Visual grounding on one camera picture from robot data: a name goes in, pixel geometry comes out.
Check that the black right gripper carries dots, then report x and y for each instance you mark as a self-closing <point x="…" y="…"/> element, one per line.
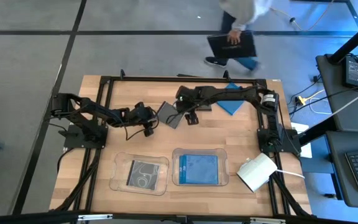
<point x="188" y="99"/>

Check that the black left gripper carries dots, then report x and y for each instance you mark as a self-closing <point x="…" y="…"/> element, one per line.
<point x="137" y="115"/>

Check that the clear plastic bin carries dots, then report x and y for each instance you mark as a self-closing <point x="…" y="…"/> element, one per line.
<point x="118" y="171"/>
<point x="224" y="168"/>

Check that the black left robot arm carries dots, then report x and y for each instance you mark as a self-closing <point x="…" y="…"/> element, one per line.
<point x="95" y="109"/>

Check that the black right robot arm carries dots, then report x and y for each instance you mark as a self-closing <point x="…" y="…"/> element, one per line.
<point x="228" y="93"/>

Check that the black laptop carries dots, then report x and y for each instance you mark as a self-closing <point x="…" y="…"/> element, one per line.
<point x="238" y="49"/>

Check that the yellow plug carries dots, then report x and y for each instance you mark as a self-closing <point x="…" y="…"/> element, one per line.
<point x="301" y="100"/>

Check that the person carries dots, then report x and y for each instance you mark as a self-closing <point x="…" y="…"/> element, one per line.
<point x="241" y="11"/>

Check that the white paper sheet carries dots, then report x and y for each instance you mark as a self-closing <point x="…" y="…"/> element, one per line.
<point x="307" y="153"/>

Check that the black support pole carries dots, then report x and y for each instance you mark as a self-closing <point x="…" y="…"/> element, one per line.
<point x="319" y="130"/>
<point x="356" y="40"/>

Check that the black floor plug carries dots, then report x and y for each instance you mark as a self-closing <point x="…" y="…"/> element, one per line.
<point x="292" y="20"/>

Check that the grey desk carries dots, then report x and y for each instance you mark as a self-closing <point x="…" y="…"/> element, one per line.
<point x="331" y="93"/>

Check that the grey keyboard shelf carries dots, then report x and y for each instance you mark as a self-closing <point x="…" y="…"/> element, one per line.
<point x="337" y="174"/>

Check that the black rig beam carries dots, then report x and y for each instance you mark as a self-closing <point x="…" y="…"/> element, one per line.
<point x="26" y="217"/>

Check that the black power adapter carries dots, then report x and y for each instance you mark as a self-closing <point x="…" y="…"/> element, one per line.
<point x="353" y="71"/>

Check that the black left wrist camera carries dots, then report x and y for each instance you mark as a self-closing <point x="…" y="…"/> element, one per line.
<point x="148" y="130"/>

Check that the black aluminium table frame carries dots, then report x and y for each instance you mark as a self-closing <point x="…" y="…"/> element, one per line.
<point x="129" y="78"/>

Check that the black frame clamp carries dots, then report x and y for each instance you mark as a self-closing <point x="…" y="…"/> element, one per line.
<point x="122" y="74"/>
<point x="226" y="75"/>

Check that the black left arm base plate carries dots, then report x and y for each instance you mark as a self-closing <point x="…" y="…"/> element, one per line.
<point x="73" y="141"/>

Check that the white cylindrical camera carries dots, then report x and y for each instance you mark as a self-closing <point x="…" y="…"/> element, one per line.
<point x="256" y="171"/>

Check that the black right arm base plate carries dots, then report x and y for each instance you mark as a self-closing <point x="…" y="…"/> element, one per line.
<point x="292" y="144"/>

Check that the silver metal bracket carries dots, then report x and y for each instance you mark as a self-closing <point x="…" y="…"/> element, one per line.
<point x="267" y="220"/>
<point x="95" y="217"/>

